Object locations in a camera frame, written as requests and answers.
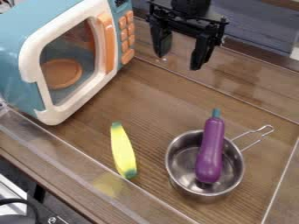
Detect black cable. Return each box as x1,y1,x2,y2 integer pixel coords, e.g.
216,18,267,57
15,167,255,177
0,198,43,224

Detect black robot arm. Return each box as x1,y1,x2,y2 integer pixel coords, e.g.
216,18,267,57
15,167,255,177
145,0,230,71

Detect clear acrylic barrier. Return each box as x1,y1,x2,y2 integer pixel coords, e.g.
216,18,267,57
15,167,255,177
0,99,199,224

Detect yellow toy banana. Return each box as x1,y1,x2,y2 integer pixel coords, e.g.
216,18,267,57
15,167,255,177
109,122,137,179

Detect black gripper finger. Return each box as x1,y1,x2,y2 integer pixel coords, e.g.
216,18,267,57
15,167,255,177
191,30,218,71
148,15,172,58

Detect purple toy eggplant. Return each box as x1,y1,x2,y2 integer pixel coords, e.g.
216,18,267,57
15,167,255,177
195,108,226,183

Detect silver pot with handle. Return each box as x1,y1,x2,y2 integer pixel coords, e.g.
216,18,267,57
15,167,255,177
164,124,275,203

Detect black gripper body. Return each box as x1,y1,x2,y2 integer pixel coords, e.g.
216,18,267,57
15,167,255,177
145,0,230,46

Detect blue toy microwave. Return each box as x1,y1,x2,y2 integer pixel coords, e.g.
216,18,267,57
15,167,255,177
0,0,136,125

